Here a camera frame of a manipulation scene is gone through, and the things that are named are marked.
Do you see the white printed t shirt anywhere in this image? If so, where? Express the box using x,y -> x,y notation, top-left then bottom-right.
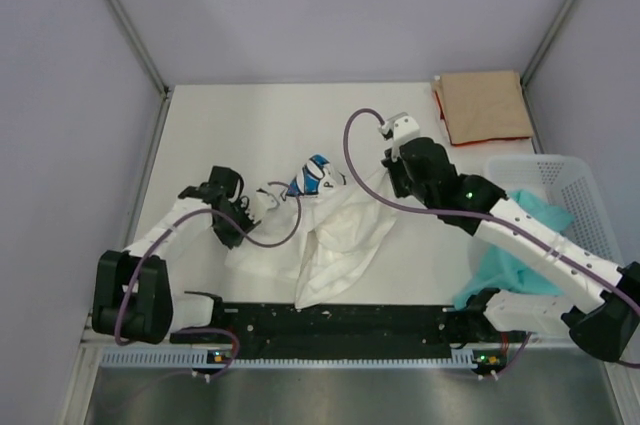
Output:
225,154 -> 397,309

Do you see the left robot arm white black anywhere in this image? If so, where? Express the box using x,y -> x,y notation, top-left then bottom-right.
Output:
91,166 -> 259,345

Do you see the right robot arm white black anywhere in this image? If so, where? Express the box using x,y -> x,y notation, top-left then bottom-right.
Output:
382,137 -> 639,362

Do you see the folded red t shirt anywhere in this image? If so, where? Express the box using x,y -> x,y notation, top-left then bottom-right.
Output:
431,90 -> 531,147

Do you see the folded tan t shirt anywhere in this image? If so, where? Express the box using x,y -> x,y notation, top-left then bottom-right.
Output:
431,70 -> 534,144

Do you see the teal t shirt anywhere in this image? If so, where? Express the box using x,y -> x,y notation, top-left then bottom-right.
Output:
453,189 -> 574,310

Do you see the white plastic basket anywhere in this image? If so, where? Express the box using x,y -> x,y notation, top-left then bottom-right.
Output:
482,154 -> 631,296

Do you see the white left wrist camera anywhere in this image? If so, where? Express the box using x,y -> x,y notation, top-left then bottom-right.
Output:
247,186 -> 280,224

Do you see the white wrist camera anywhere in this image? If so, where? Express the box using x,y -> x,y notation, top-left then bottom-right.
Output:
378,112 -> 421,161
247,186 -> 280,224

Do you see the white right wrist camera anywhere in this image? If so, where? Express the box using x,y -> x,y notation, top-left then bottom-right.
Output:
378,112 -> 421,161

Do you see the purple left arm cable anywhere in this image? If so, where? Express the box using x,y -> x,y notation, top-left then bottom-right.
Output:
113,180 -> 304,380

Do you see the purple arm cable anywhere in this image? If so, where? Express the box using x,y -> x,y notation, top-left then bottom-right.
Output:
113,180 -> 304,380
342,108 -> 640,380

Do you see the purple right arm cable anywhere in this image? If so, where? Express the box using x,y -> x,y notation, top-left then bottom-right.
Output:
342,108 -> 640,380

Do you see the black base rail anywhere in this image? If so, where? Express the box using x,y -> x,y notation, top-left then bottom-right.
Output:
169,300 -> 501,360

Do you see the perforated white cable duct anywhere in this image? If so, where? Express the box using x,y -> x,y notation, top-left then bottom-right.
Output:
100,347 -> 478,370

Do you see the aluminium front frame rail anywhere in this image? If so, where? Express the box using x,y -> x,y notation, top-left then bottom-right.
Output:
79,308 -> 627,346

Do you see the left aluminium frame post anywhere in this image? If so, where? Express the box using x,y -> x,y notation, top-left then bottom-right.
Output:
103,0 -> 170,99

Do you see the aluminium frame post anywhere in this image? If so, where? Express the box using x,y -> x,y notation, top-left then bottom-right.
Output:
520,0 -> 582,90
103,0 -> 170,99

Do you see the right aluminium frame post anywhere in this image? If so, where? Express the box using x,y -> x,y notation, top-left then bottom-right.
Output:
520,0 -> 582,90

